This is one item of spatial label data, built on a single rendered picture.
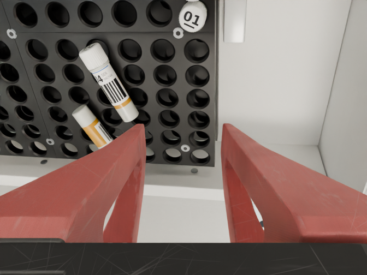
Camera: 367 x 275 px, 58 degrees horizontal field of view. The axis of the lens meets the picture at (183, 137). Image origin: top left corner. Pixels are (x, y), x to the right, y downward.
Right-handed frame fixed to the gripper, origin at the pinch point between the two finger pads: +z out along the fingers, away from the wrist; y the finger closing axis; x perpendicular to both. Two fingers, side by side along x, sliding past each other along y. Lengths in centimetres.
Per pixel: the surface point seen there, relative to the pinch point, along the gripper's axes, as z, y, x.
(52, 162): 11.0, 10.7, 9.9
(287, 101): 12.2, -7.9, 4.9
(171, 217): 21.4, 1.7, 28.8
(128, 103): 6.6, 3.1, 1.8
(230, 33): 11.7, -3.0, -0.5
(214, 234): 20.5, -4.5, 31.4
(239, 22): 11.7, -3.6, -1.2
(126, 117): 6.4, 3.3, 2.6
